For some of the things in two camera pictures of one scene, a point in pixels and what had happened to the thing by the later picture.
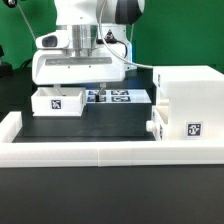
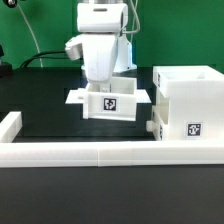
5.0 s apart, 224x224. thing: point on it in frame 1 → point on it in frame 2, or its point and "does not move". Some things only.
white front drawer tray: [156, 125] does not move
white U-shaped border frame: [102, 153] does not move
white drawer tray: [49, 101] → [118, 104]
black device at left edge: [6, 70] does not move
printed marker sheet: [116, 96] → [77, 96]
